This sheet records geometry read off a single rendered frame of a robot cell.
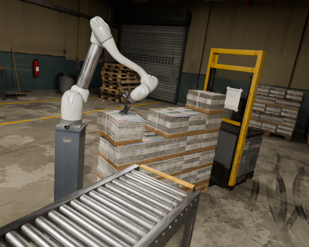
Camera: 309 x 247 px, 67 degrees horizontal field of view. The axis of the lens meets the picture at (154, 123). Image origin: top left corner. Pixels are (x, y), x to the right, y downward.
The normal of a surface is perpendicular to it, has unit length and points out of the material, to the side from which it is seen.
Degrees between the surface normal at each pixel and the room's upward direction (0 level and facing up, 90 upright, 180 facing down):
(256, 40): 90
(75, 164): 90
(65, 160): 90
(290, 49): 90
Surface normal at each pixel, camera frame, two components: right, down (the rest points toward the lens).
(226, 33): -0.54, 0.15
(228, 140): -0.77, 0.07
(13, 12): 0.83, 0.24
